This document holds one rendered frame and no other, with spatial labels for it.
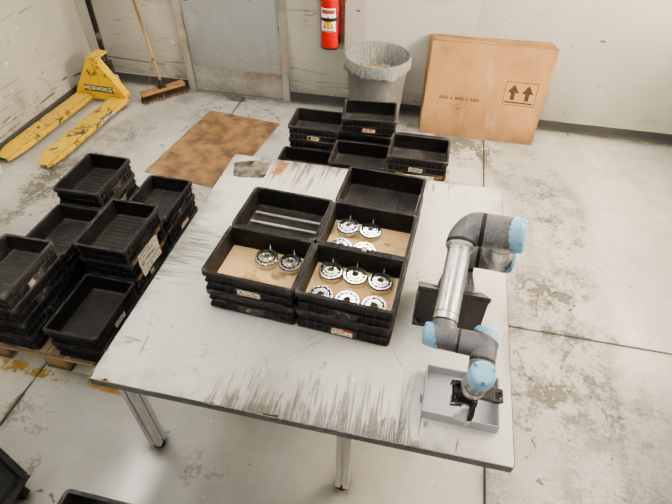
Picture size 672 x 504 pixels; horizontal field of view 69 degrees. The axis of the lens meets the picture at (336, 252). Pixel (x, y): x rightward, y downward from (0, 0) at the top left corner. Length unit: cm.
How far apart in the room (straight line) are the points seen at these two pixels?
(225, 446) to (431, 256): 138
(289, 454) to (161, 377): 84
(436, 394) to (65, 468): 180
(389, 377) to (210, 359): 71
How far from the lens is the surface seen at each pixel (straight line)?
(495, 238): 165
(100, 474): 277
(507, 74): 467
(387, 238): 229
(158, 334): 219
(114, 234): 305
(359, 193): 255
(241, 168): 297
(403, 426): 188
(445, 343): 151
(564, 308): 340
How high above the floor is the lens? 238
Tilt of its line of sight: 44 degrees down
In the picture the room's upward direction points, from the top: 1 degrees clockwise
